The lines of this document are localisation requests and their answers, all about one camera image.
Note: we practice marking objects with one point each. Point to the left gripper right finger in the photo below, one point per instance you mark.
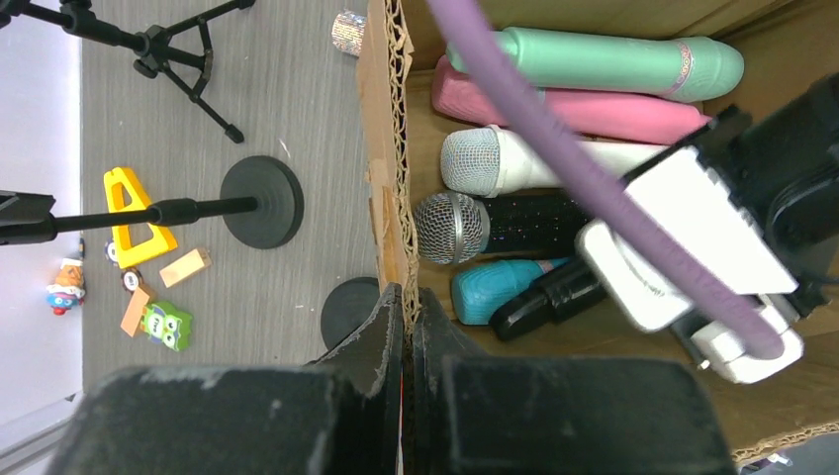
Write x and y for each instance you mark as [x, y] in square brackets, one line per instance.
[475, 413]

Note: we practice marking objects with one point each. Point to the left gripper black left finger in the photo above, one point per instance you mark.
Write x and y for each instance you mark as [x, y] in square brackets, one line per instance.
[337, 415]

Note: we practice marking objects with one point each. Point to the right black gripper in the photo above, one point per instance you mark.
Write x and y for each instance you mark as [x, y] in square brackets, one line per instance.
[784, 172]

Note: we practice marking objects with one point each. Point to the black mic stand front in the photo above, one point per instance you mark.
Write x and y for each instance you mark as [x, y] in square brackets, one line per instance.
[346, 308]

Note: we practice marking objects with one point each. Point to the pink microphone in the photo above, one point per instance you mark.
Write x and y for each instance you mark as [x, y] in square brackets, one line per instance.
[621, 116]

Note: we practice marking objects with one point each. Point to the teal microphone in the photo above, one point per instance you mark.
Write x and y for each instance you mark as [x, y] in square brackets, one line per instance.
[685, 70]

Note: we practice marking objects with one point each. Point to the black sparkle grille microphone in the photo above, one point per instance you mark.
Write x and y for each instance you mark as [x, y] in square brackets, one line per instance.
[454, 228]

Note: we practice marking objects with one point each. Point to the black mic stand round base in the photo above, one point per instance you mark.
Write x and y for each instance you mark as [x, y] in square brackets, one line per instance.
[261, 200]

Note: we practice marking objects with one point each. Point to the glitter microphone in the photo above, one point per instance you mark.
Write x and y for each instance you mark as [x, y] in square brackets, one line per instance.
[347, 32]

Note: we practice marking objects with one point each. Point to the black tripod shock mount stand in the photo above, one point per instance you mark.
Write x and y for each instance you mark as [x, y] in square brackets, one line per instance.
[190, 72]

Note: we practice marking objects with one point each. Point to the blue toy microphone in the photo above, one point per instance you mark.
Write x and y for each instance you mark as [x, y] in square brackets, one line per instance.
[478, 292]

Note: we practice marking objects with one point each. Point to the green toy block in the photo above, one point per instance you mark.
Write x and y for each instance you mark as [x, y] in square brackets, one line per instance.
[165, 324]

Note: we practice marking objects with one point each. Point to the small orange wooden block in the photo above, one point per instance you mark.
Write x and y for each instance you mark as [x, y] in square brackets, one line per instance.
[186, 266]

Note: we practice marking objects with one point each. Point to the poker chip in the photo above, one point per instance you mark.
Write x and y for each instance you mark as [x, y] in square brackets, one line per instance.
[131, 279]

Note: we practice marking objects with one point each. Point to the white microphone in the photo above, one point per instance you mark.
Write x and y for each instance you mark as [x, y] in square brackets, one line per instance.
[491, 161]

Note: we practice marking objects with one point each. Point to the small colourful toy figure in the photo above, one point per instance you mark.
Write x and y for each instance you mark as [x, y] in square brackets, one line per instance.
[67, 291]

